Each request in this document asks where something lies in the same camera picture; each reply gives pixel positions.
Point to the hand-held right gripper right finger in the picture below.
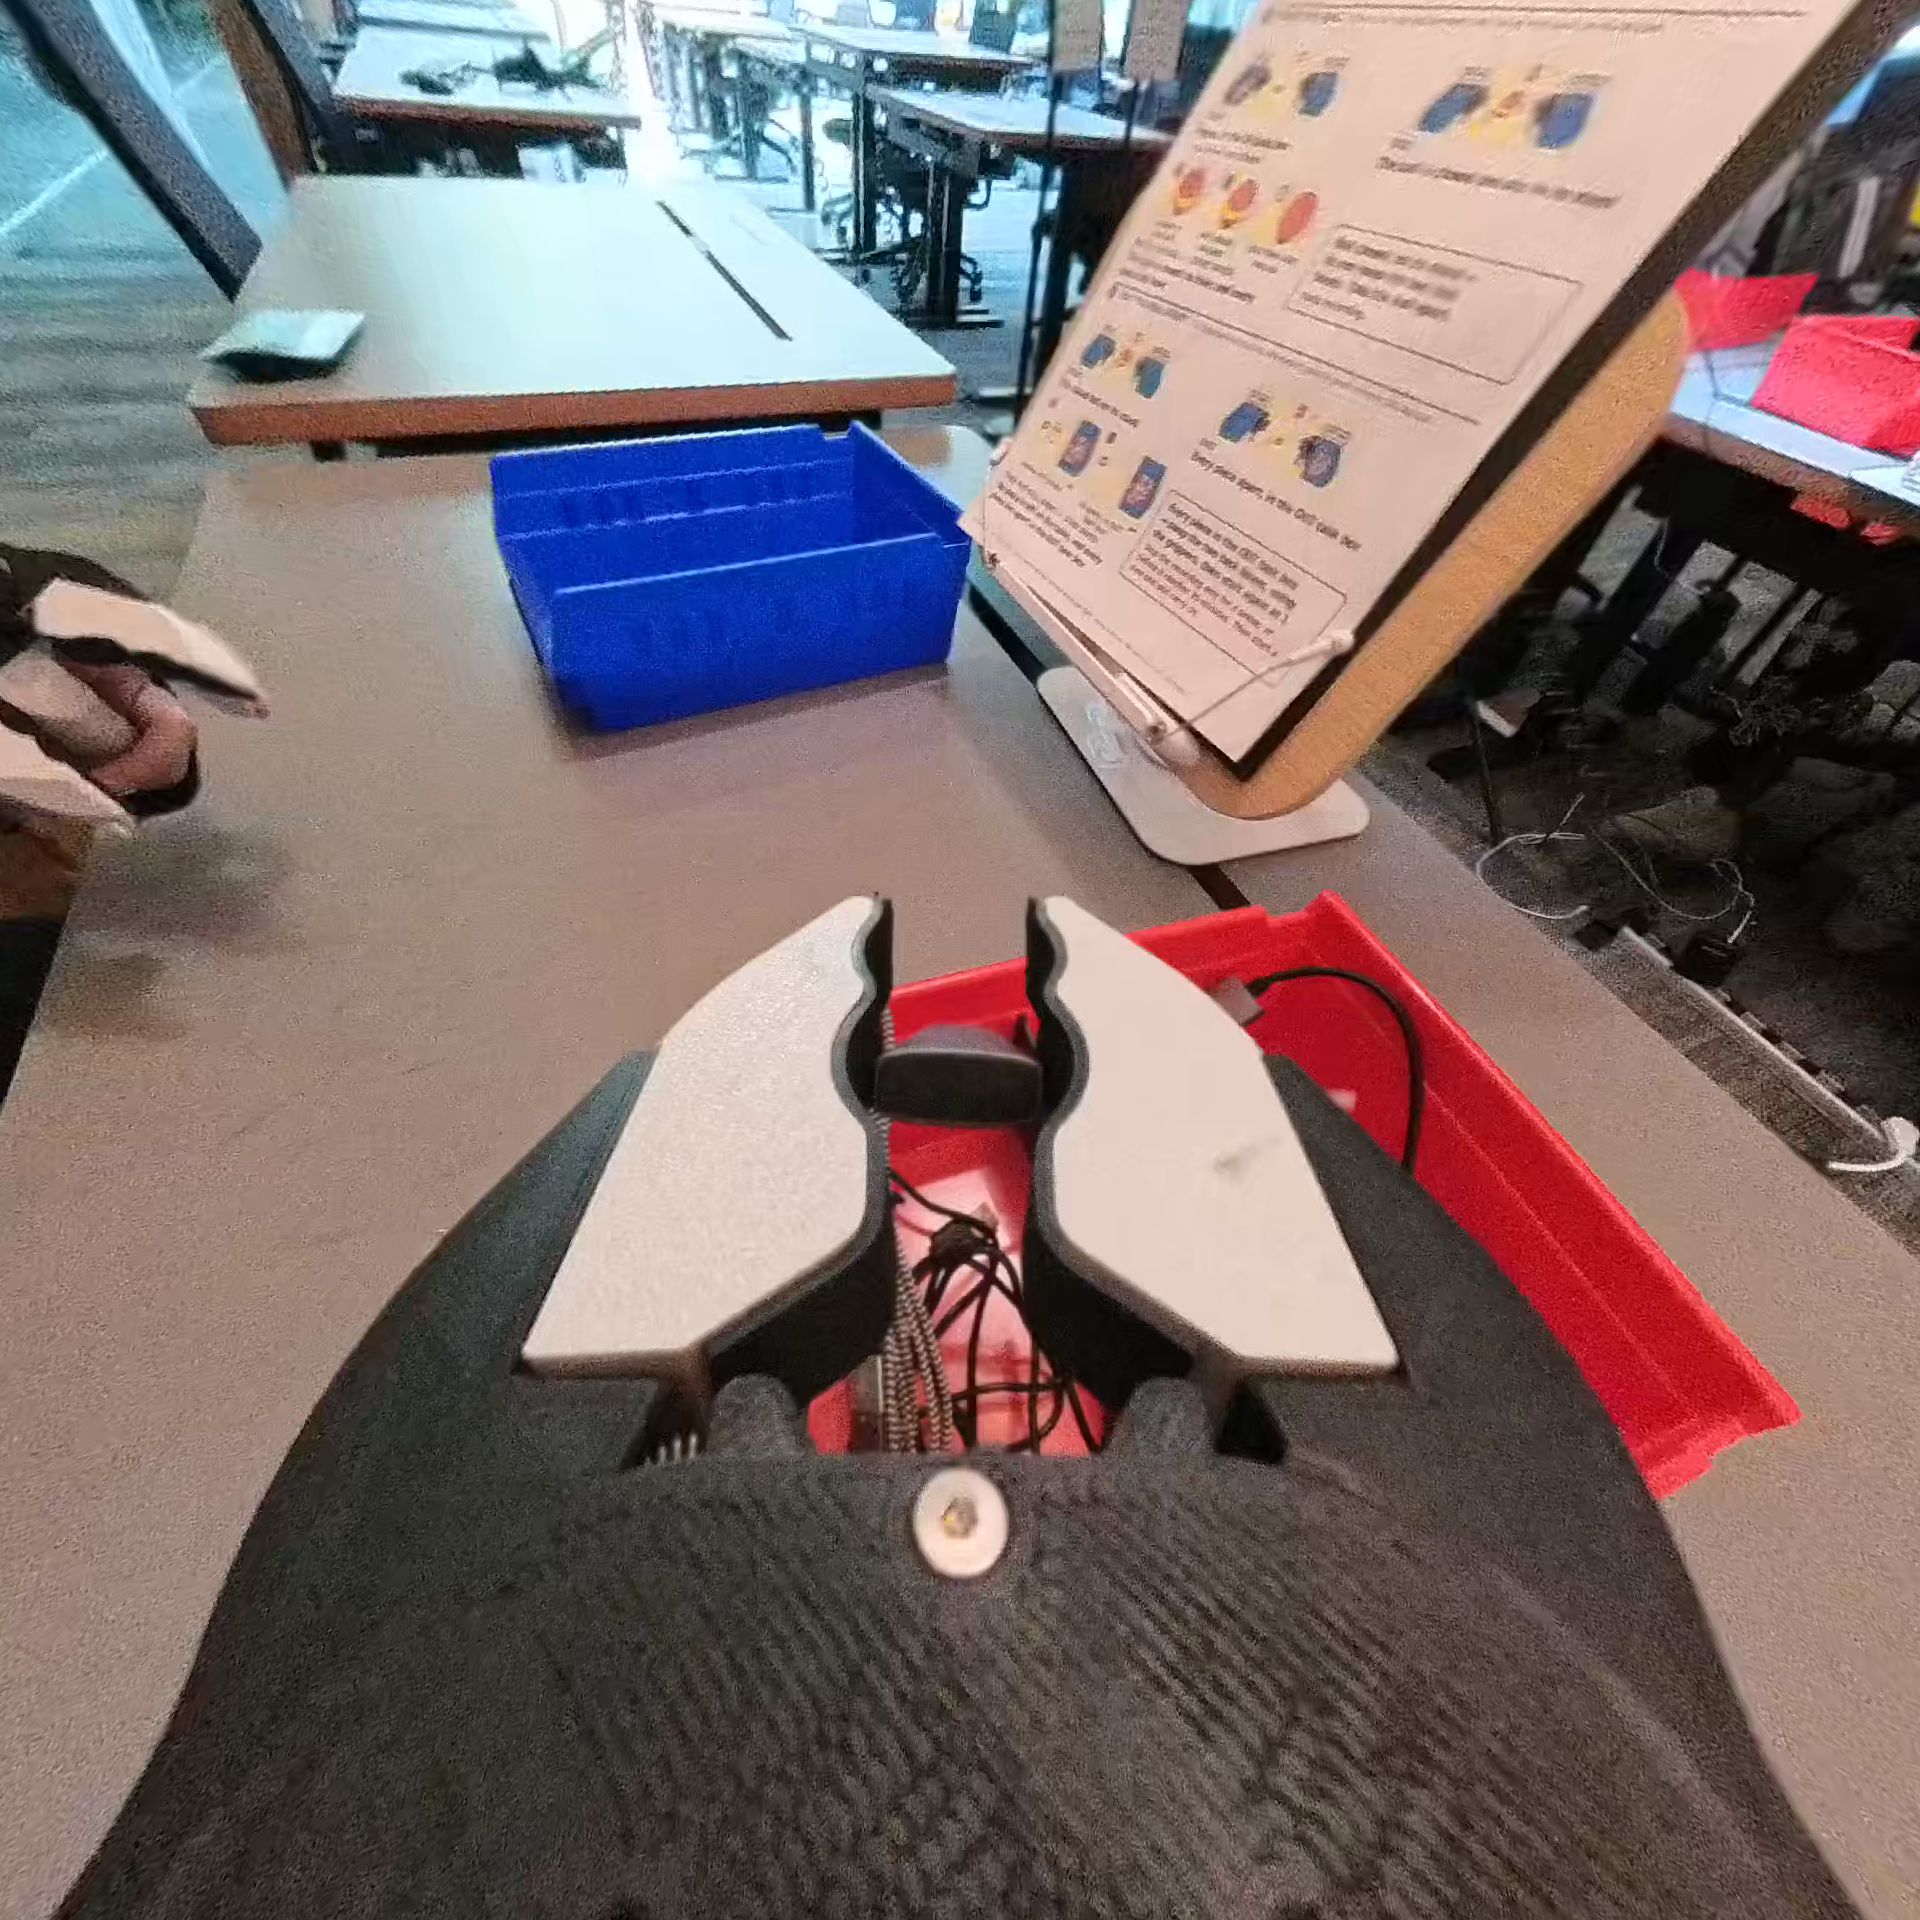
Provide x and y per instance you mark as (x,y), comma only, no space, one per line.
(1201,1170)

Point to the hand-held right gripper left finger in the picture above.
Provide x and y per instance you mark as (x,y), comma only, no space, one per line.
(704,1156)

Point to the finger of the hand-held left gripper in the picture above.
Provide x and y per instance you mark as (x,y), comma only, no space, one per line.
(136,639)

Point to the red plastic bin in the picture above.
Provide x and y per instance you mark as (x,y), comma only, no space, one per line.
(1499,1201)
(1846,382)
(1741,308)

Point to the person's left hand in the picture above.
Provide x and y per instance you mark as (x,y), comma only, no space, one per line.
(143,734)

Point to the dark grey pouch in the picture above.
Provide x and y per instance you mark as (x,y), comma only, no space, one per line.
(285,342)

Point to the black partition panel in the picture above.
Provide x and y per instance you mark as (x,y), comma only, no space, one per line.
(136,135)

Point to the blue plastic bin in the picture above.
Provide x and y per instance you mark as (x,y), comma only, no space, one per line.
(721,646)

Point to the brown-edged desk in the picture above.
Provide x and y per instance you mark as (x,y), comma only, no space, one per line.
(523,301)
(451,89)
(1021,119)

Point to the printed instruction sheet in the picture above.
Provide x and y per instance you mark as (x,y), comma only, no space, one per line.
(1349,301)

